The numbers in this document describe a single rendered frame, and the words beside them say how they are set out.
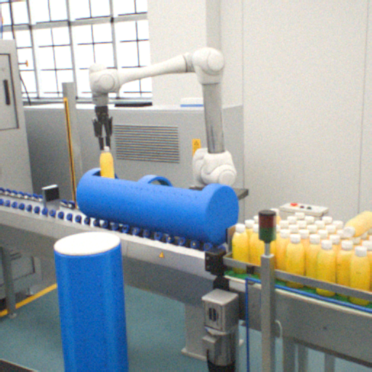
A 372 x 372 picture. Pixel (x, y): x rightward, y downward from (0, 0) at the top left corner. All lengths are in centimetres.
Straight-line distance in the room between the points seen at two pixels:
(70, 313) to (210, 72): 134
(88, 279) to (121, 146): 245
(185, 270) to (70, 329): 56
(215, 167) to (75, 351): 116
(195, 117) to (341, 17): 166
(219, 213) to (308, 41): 295
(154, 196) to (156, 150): 186
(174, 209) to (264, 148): 296
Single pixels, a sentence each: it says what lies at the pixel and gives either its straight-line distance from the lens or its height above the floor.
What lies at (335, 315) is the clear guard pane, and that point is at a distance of 193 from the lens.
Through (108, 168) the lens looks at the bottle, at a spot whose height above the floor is 125.
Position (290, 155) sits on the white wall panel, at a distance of 515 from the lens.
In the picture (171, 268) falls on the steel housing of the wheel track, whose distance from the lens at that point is 248.
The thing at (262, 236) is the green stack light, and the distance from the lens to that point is 181.
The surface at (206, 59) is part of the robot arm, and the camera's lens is 267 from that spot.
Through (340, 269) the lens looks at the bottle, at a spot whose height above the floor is 101.
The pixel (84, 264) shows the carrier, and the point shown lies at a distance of 218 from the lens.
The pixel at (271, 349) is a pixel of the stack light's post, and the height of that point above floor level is 75.
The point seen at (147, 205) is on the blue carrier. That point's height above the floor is 112.
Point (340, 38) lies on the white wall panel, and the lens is 495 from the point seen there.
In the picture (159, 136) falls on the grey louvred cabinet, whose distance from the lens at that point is 426.
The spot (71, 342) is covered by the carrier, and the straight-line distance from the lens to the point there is 236.
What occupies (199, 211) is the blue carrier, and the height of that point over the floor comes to 114.
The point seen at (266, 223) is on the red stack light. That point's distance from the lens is 179.
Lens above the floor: 175
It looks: 13 degrees down
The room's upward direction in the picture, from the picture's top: 2 degrees counter-clockwise
